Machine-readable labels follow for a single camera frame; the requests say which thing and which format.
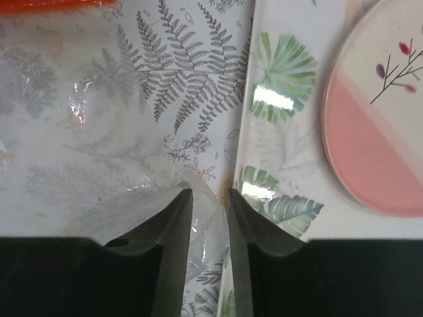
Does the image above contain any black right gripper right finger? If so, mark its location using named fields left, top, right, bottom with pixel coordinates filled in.
left=228, top=190, right=422, bottom=316

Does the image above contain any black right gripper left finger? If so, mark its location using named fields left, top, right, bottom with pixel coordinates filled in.
left=1, top=189, right=193, bottom=316

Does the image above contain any pink and cream plate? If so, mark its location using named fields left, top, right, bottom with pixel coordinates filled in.
left=321, top=1, right=422, bottom=217

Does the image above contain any floral rectangular tray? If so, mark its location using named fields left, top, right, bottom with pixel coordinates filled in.
left=218, top=1, right=422, bottom=316

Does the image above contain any clear zip top bag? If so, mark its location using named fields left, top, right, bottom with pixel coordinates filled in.
left=1, top=7, right=227, bottom=299

